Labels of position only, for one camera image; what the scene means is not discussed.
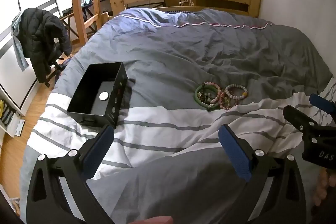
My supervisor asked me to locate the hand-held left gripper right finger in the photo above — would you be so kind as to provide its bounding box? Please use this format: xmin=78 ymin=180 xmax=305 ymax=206
xmin=218 ymin=124 xmax=315 ymax=224

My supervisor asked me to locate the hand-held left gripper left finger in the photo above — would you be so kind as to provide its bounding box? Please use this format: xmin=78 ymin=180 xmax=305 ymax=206
xmin=26 ymin=124 xmax=116 ymax=224

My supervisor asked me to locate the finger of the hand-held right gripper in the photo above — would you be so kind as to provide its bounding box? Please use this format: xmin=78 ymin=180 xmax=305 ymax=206
xmin=309 ymin=93 xmax=336 ymax=126
xmin=283 ymin=105 xmax=320 ymax=136

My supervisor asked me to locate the dark pink bead bracelet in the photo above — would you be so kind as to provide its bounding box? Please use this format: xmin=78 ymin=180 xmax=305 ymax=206
xmin=217 ymin=90 xmax=238 ymax=110

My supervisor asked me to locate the black box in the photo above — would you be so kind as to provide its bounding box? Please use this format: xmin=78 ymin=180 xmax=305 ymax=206
xmin=67 ymin=62 xmax=129 ymax=129

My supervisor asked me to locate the pale bead bracelet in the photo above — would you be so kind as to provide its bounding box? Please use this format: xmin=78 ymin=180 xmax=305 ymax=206
xmin=225 ymin=84 xmax=249 ymax=100

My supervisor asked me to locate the dark charm bracelet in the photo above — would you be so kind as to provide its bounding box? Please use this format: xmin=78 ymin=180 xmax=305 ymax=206
xmin=197 ymin=92 xmax=212 ymax=104

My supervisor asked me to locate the green jade bangle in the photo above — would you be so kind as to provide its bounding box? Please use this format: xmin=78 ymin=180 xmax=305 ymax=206
xmin=194 ymin=85 xmax=219 ymax=110

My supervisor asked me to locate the person's right hand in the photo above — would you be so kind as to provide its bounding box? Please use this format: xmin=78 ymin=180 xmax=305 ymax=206
xmin=314 ymin=169 xmax=331 ymax=208

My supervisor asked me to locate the person's left hand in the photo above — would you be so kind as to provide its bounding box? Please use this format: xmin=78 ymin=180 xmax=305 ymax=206
xmin=131 ymin=216 xmax=174 ymax=224

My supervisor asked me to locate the white low shelf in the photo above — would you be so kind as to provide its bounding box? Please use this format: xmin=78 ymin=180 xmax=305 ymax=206
xmin=0 ymin=98 xmax=26 ymax=138

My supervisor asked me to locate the black office chair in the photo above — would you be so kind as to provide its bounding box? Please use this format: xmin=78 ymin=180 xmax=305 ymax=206
xmin=37 ymin=55 xmax=72 ymax=88

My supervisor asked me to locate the grey striped duvet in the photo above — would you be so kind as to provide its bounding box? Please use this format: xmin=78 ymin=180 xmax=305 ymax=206
xmin=20 ymin=7 xmax=336 ymax=224

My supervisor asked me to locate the light blue cloth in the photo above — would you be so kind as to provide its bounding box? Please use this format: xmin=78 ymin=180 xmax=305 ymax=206
xmin=11 ymin=12 xmax=30 ymax=72

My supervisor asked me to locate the black puffer jacket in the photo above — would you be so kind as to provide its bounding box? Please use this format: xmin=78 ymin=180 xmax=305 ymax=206
xmin=15 ymin=7 xmax=73 ymax=83

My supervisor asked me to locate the black folding table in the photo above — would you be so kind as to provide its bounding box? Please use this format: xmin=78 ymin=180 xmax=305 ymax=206
xmin=60 ymin=7 xmax=93 ymax=39

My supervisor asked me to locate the checkered pillow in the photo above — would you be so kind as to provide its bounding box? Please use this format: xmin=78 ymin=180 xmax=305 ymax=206
xmin=166 ymin=9 xmax=197 ymax=15

